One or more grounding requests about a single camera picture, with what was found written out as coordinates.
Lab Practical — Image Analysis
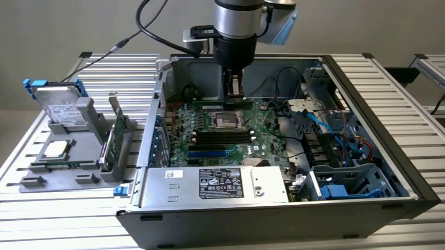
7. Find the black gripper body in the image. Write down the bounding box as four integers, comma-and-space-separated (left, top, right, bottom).
212, 35, 259, 71

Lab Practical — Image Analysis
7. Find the green RAM stick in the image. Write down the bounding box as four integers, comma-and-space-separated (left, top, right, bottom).
191, 99, 254, 112

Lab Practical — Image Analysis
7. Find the black RAM slot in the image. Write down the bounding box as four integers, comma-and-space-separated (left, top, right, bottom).
191, 135, 253, 142
191, 129, 251, 135
191, 132, 253, 139
191, 139, 254, 145

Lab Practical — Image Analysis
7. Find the CPU socket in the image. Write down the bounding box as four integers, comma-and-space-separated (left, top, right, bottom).
206, 110, 249, 130

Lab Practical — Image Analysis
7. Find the green motherboard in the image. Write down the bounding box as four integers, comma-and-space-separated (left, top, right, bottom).
162, 99, 303, 168

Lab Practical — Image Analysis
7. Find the black expansion slot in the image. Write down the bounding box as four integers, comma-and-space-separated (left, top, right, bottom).
187, 144, 227, 153

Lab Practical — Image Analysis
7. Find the blue expansion slot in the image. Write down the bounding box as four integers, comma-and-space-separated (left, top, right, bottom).
187, 150, 227, 158

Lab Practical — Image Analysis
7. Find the small silver heat sink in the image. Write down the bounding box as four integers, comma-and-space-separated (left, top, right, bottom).
242, 157, 271, 168

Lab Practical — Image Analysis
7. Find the black case fan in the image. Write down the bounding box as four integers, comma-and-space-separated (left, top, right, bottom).
318, 133, 349, 167

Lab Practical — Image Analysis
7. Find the green graphics card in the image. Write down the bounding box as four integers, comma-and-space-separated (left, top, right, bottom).
98, 91, 128, 173

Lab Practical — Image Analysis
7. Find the silver power supply unit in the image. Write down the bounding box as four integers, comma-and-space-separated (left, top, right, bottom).
138, 166, 291, 207

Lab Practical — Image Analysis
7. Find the grey disk bay cage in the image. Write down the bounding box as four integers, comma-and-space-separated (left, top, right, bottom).
307, 163, 398, 202

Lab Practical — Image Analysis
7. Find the blue case latch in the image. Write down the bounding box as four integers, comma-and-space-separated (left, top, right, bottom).
112, 184, 128, 199

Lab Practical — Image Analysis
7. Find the open black PC case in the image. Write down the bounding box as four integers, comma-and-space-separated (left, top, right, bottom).
114, 53, 442, 250

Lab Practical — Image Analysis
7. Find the grey parts rack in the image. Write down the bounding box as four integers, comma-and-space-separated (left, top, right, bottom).
19, 97, 147, 194

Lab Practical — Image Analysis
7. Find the silver CPU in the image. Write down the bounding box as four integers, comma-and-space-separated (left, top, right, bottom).
39, 139, 76, 159

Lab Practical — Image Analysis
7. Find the metal slat side table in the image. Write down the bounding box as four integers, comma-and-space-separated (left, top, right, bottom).
409, 53, 445, 91

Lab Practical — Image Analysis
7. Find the grey metal drive bracket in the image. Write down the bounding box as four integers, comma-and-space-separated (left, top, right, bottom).
287, 67, 353, 136

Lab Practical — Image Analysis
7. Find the thick black cable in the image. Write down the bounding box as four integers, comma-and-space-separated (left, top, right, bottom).
135, 0, 202, 58

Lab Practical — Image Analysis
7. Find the blue SATA wire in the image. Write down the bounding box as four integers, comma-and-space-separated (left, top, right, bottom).
301, 109, 365, 159

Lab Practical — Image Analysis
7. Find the thin black cable with plug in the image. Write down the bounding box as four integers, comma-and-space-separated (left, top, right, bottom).
61, 30, 143, 82

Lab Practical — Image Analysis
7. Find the red wire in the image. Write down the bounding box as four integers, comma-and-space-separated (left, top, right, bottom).
342, 130, 374, 164

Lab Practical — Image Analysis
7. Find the hard disk with blue bracket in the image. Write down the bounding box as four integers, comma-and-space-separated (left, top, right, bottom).
21, 79, 87, 129

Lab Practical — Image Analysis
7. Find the black cable beside table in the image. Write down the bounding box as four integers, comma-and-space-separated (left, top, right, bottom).
430, 93, 445, 116

